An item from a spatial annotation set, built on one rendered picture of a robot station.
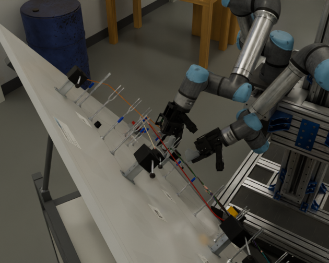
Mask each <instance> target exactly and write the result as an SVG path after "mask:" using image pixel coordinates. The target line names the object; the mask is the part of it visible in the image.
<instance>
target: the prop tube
mask: <svg viewBox="0 0 329 263"><path fill-rule="evenodd" d="M52 151H53V141H52V139H51V137H50V135H49V134H48V142H47V148H46V157H45V167H44V176H43V186H42V187H41V188H40V193H42V192H44V191H47V190H49V189H48V186H49V177H50V168H51V160H52ZM41 195H42V194H41Z"/></svg>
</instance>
